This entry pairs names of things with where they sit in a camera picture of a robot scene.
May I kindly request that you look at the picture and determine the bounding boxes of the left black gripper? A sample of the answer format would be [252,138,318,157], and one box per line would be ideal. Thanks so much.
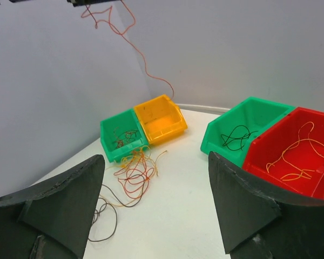
[9,0,116,7]

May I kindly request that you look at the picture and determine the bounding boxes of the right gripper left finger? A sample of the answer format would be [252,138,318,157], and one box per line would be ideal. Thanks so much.
[0,154,105,258]

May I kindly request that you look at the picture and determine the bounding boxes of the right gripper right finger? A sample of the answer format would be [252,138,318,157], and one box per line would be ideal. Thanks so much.
[208,152,324,258]

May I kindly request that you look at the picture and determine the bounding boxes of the orange thin wire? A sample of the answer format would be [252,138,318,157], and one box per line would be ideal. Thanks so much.
[266,121,324,182]

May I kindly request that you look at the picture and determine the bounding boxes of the thin wire bundle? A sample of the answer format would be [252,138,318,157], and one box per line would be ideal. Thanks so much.
[98,145,168,208]

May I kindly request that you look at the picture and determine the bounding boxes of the small reddish wires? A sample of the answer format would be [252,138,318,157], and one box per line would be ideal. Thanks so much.
[112,127,140,149]

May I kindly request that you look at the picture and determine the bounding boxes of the red plastic bin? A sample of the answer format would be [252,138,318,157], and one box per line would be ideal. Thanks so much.
[242,107,324,199]

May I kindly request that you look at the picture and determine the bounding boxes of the right green plastic bin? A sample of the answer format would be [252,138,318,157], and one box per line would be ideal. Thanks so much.
[200,97,295,167]

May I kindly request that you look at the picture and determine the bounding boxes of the green plastic bin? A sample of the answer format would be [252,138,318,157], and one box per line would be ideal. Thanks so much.
[100,108,149,162]
[200,97,295,167]

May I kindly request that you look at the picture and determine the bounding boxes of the left green plastic bin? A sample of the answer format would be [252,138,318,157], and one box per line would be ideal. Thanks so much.
[100,108,149,162]

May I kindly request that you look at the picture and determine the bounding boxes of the orange plastic bin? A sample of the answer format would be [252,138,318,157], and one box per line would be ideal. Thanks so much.
[133,94,187,145]

